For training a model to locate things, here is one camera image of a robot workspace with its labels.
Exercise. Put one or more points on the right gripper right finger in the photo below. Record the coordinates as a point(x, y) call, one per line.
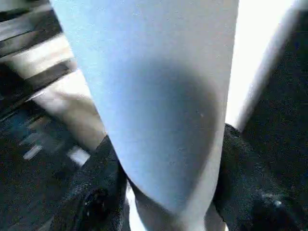
point(260, 197)

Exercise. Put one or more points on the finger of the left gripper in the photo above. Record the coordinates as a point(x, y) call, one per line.
point(33, 89)
point(29, 36)

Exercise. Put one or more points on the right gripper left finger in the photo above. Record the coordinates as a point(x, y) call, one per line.
point(91, 197)

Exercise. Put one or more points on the white plastic table leg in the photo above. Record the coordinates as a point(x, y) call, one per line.
point(154, 96)

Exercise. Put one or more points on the white plastic table top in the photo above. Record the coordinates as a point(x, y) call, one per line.
point(260, 48)

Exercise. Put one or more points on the black work mat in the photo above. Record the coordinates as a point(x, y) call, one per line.
point(29, 192)

